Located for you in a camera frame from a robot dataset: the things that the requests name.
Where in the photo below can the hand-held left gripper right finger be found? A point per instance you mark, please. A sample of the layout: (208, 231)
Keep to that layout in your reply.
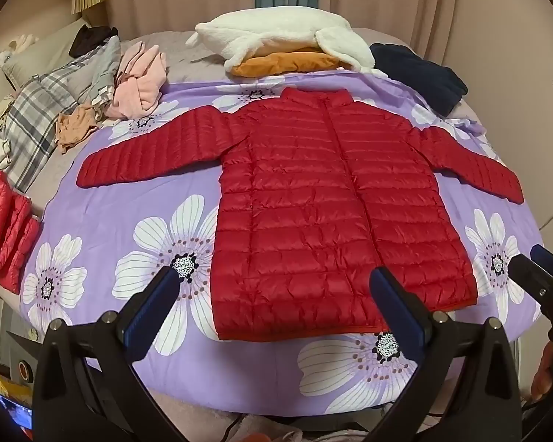
(397, 314)

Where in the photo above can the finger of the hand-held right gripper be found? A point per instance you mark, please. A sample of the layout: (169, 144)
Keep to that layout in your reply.
(549, 258)
(532, 278)

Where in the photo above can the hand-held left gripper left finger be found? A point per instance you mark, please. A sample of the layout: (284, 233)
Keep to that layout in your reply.
(151, 309)

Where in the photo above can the red down jacket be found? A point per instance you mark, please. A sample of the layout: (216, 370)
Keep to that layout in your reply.
(4, 230)
(304, 193)

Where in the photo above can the person's right hand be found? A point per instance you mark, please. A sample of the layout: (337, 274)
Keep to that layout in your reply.
(544, 373)

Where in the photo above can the purple floral bed sheet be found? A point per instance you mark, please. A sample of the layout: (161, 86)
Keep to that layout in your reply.
(120, 202)

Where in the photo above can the grey box with red circle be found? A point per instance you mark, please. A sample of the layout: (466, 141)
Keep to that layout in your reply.
(20, 354)

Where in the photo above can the yellow packet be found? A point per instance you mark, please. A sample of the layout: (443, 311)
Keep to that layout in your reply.
(9, 386)

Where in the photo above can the folded red down jacket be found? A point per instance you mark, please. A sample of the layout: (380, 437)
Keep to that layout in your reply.
(4, 230)

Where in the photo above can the blue screen device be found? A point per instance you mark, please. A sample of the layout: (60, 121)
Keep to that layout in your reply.
(16, 412)

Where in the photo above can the tan garment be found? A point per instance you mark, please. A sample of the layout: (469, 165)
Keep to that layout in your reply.
(73, 126)

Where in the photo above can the pink garment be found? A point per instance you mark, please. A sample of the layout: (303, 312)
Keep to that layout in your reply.
(133, 87)

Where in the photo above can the navy garment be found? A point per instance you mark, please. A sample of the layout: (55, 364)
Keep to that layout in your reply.
(414, 73)

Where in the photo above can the grey garment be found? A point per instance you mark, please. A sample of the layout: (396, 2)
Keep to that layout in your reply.
(106, 69)

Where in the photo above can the printed cushion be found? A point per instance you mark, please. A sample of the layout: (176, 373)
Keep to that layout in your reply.
(1, 110)

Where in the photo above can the orange garment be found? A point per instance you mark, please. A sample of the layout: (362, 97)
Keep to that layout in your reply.
(281, 64)

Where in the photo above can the black garment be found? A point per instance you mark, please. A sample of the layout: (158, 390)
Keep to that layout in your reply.
(90, 39)

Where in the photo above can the beige pillow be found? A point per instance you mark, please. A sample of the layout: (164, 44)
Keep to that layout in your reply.
(41, 50)

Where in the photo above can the white fleece garment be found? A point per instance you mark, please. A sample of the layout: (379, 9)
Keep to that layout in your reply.
(276, 32)

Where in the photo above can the pink curtain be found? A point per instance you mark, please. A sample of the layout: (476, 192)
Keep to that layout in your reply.
(166, 0)

